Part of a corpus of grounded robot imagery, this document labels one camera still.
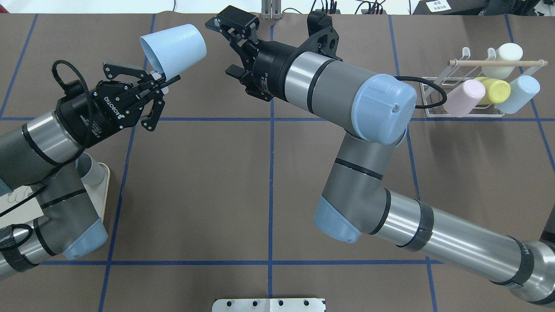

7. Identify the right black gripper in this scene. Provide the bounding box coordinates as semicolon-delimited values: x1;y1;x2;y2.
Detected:
205;6;301;101

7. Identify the pink plastic cup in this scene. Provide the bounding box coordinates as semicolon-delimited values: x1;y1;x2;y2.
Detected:
443;79;486;118

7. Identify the black box with label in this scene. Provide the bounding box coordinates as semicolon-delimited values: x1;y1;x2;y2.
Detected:
412;0;487;16

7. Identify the light blue plastic cup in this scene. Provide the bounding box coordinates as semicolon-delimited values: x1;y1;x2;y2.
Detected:
494;75;541;114

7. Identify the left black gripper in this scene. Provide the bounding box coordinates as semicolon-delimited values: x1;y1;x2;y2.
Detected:
55;75;181;141

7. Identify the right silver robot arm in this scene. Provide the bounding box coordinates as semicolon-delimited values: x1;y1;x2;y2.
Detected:
187;15;554;312

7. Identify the grey plastic cup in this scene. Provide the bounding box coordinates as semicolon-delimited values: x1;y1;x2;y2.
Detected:
75;152;105;186

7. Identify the yellow plastic cup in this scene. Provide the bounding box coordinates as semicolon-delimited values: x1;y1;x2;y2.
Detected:
475;76;511;105

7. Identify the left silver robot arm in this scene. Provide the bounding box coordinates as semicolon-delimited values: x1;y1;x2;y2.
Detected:
1;71;180;279

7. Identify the cream plastic cup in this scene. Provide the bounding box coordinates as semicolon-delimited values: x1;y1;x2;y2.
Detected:
482;42;523;80

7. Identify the white wire cup rack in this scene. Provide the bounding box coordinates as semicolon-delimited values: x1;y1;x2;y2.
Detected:
420;43;548;118

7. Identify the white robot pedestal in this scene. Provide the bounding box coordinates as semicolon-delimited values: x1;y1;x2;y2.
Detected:
212;298;327;312

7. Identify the aluminium frame post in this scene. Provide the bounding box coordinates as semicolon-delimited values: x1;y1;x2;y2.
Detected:
261;0;283;20

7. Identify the cream plastic tray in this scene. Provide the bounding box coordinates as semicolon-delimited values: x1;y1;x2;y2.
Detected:
0;162;110;228

